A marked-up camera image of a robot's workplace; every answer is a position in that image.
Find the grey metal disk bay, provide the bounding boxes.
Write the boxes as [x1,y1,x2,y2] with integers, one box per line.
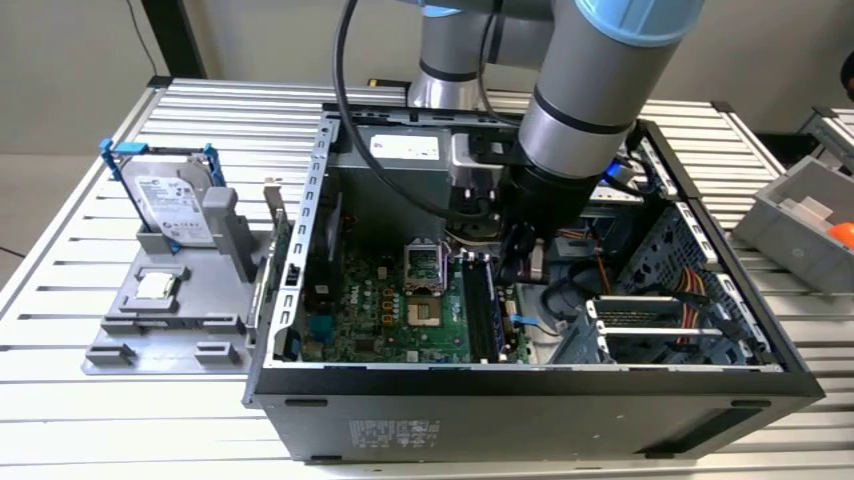
[549,294,732,369]

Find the metal socket cover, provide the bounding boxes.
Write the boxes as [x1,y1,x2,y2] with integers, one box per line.
[404,243,446,296]

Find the thin orange wire harness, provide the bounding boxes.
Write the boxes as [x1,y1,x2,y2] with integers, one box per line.
[557,227,613,297]

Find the black RAM slot white clips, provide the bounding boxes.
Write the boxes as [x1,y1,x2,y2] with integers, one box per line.
[466,252,488,366]

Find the hard disk in blue carrier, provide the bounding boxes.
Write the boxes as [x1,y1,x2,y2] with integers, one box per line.
[97,139,226,254]

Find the orange red yellow wire bundle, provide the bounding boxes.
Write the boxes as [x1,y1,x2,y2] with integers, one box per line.
[669,269,709,346]

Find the black looped data cables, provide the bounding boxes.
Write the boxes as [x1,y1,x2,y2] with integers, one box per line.
[537,272,592,331]

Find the white power wire bundle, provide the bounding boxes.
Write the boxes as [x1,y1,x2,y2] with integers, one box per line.
[442,227,503,250]

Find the white power supply label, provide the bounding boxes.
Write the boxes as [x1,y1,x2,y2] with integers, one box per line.
[368,132,442,161]

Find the orange round object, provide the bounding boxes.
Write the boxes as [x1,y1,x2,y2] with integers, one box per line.
[823,222,854,250]

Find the black open PC case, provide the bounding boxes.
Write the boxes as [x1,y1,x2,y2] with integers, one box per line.
[240,102,828,466]

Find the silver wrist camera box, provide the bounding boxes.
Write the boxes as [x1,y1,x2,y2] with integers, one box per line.
[449,132,505,189]

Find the CPU socket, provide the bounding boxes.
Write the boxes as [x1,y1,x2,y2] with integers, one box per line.
[406,298,445,331]

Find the teal board connector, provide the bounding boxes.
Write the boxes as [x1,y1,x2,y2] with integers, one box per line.
[308,315,336,347]

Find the dark haired person head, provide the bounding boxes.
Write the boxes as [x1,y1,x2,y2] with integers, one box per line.
[833,47,854,104]

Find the white small block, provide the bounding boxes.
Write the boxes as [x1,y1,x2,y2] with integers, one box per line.
[776,195,835,224]

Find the silver CPU chip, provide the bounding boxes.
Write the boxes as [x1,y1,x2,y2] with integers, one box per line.
[136,272,181,300]

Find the grey plastic storage bin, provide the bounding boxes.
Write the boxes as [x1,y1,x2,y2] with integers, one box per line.
[731,155,854,297]

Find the dark RAM memory stick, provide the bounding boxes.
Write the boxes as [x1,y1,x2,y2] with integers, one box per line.
[485,257,512,362]

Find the grey parts rack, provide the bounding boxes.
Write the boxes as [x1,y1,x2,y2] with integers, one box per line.
[80,187,278,376]

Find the grey power supply unit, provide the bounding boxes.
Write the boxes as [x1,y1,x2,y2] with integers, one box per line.
[329,124,458,251]

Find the black upright post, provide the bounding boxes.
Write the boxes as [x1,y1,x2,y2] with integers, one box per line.
[141,0,206,80]

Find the green Dell motherboard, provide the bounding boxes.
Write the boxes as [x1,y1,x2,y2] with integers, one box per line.
[296,249,535,366]

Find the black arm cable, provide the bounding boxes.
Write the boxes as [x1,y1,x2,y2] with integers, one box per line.
[330,0,468,220]

